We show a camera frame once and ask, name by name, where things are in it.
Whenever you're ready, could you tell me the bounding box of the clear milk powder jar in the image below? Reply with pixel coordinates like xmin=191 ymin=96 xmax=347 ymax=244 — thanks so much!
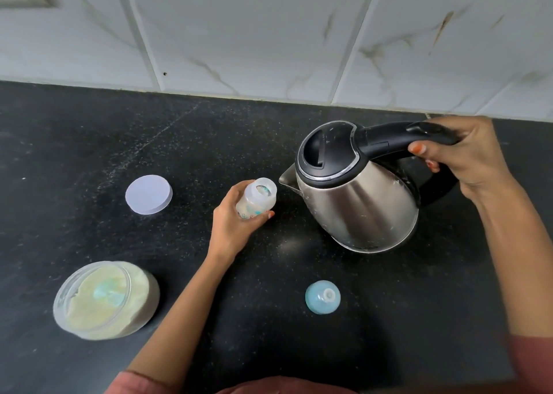
xmin=52 ymin=260 xmax=161 ymax=342

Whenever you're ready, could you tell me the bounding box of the blue bottle teat cap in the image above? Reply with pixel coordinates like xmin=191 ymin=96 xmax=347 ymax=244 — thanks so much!
xmin=305 ymin=280 xmax=342 ymax=316

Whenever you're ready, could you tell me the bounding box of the person's left hand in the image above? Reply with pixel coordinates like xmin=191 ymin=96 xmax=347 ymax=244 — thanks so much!
xmin=207 ymin=180 xmax=276 ymax=263

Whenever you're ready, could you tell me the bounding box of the reddish pink garment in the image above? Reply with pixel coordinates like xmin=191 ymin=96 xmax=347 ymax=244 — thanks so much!
xmin=103 ymin=335 xmax=553 ymax=394

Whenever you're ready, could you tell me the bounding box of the person's right forearm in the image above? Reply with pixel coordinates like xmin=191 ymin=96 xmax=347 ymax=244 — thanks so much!
xmin=468 ymin=178 xmax=553 ymax=338

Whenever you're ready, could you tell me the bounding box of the person's left forearm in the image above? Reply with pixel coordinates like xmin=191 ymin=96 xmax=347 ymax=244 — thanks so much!
xmin=127 ymin=251 xmax=236 ymax=388

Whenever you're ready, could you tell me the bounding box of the clear plastic baby bottle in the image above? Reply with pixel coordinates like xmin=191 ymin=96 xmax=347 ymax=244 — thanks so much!
xmin=235 ymin=177 xmax=278 ymax=221

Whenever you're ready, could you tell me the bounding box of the lilac round jar lid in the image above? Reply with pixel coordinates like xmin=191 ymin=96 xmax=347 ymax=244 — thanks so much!
xmin=124 ymin=174 xmax=173 ymax=216

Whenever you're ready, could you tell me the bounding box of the steel electric kettle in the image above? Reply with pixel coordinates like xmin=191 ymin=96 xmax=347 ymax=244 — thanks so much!
xmin=278 ymin=120 xmax=461 ymax=254

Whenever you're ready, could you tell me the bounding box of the person's right hand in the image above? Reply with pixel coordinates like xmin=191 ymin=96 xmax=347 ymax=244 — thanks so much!
xmin=408 ymin=115 xmax=519 ymax=202

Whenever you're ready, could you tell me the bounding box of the light blue measuring scoop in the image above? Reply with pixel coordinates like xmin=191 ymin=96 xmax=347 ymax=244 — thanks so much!
xmin=93 ymin=279 xmax=126 ymax=308

